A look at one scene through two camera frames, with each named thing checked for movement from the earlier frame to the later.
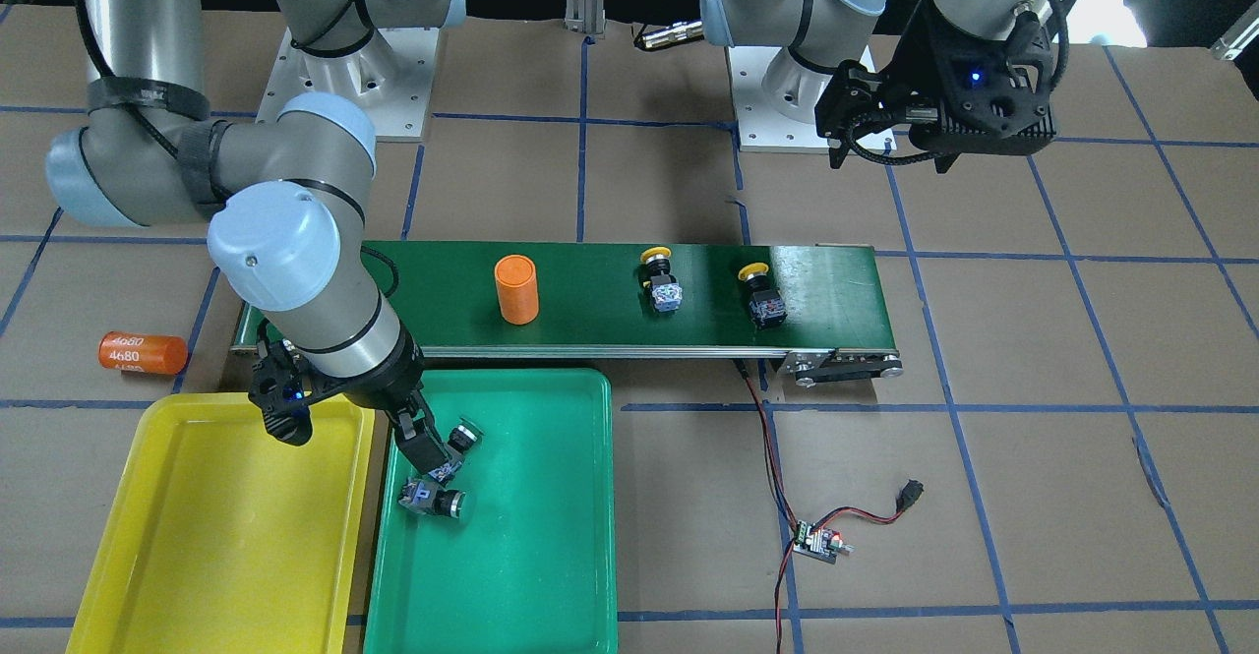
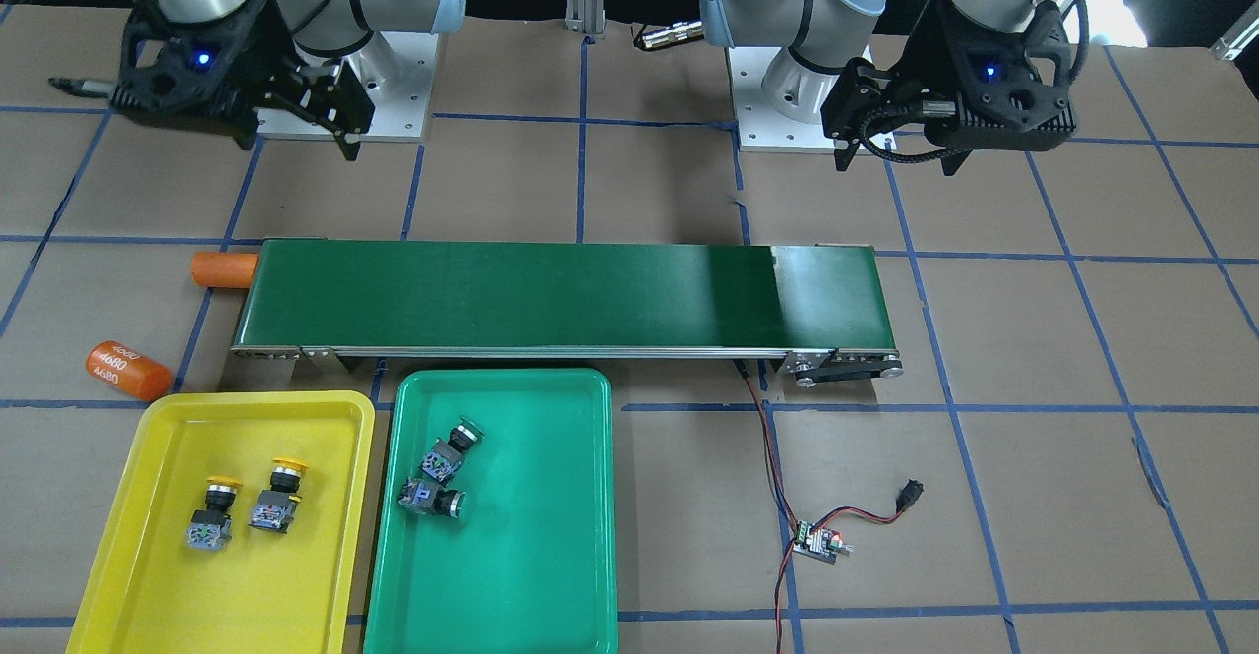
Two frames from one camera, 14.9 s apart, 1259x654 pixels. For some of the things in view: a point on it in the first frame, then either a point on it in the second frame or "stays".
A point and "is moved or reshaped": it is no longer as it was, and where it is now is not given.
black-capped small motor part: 429,497 stays
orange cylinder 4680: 144,353 to 130,370
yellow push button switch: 664,291 to 210,528
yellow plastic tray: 222,540 stays
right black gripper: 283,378 to 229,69
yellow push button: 766,303 to 275,507
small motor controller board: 822,544 stays
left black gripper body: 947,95 stays
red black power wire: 780,487 stays
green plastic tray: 534,567 stays
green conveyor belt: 814,311 stays
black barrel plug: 909,494 stays
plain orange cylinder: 516,276 is moved or reshaped
